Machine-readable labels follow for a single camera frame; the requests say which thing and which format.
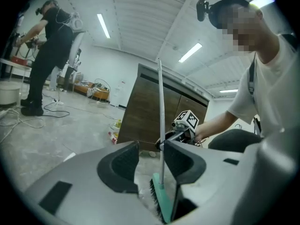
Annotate orange bench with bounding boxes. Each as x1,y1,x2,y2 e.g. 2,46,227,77
73,80,111,102

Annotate black head-mounted camera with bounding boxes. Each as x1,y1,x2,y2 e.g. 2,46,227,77
196,0,212,22

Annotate white floor cable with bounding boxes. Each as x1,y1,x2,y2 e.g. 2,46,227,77
0,108,45,143

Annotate white round tub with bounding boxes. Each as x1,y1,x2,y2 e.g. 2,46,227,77
0,82,21,106

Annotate person's white t-shirt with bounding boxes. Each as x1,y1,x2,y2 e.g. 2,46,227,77
226,34,300,138

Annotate red and white bottle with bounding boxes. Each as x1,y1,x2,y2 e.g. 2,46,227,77
107,131,118,145

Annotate person's right forearm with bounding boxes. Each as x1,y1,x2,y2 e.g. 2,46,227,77
195,110,240,142

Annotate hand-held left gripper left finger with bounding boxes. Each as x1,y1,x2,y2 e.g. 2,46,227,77
23,141,165,225

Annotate black floor cable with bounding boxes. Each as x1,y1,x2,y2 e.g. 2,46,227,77
42,93,71,118

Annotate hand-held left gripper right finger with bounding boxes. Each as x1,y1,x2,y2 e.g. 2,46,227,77
163,127,300,225

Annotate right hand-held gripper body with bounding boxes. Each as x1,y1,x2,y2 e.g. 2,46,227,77
172,110,200,145

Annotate dark wooden cabinet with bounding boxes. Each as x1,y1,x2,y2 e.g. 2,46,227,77
116,63,210,152

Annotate yellow green floor items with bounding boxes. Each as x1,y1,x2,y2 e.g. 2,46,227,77
110,118,123,130

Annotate person's head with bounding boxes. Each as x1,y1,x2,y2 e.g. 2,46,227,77
208,0,265,53

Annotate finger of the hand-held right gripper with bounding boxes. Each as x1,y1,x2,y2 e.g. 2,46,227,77
155,131,186,151

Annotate wire frame chair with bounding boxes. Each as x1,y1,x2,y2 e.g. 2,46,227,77
87,78,111,104

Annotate small beige bowl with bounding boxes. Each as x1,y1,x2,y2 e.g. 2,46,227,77
139,150,157,158

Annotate red box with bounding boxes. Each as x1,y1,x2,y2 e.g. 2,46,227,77
11,56,28,65

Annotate white table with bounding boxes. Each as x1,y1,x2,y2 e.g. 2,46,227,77
0,57,32,85

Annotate grey shoulder strap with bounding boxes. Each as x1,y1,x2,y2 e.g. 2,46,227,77
247,52,258,107

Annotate person's black trouser leg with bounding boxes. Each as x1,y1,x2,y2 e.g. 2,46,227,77
208,128,262,153

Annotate teal broom with grey handle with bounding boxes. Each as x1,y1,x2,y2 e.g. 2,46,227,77
149,58,175,225

